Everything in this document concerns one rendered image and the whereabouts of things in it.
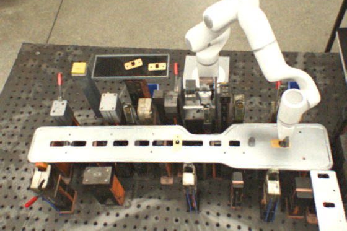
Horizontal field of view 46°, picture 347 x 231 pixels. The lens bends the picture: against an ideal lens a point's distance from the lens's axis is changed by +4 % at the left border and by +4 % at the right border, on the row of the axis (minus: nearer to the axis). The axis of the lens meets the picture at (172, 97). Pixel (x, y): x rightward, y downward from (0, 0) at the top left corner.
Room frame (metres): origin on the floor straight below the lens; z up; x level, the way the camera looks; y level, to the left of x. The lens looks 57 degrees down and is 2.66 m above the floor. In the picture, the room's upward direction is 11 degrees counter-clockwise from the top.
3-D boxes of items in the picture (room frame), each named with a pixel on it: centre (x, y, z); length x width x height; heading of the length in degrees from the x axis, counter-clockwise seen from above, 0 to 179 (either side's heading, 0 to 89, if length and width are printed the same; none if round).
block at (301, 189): (0.54, -0.47, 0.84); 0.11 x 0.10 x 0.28; 168
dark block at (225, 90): (1.00, -0.25, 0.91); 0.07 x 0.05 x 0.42; 168
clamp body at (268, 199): (0.55, -0.34, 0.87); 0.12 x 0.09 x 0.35; 168
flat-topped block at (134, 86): (1.21, 0.17, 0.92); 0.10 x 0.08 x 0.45; 78
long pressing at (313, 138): (0.83, 0.04, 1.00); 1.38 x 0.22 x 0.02; 78
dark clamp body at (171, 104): (1.04, 0.01, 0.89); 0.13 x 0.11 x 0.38; 168
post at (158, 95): (1.07, 0.07, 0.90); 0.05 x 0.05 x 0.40; 78
